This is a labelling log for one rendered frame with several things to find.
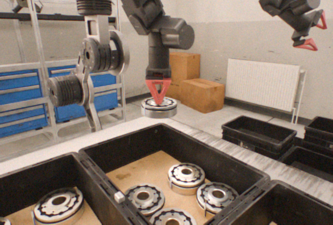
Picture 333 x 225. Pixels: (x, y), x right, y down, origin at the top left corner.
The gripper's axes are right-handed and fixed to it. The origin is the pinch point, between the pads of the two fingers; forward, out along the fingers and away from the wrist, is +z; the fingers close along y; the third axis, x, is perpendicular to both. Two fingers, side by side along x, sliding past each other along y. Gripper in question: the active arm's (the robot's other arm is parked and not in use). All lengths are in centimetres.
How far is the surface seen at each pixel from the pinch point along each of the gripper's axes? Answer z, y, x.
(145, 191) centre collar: 18.6, -16.3, 2.4
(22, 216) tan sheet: 22.6, -20.3, 30.5
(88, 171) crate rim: 12.4, -17.4, 15.4
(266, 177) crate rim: 11.9, -19.0, -24.6
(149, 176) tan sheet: 22.2, -5.5, 2.6
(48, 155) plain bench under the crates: 36, 27, 50
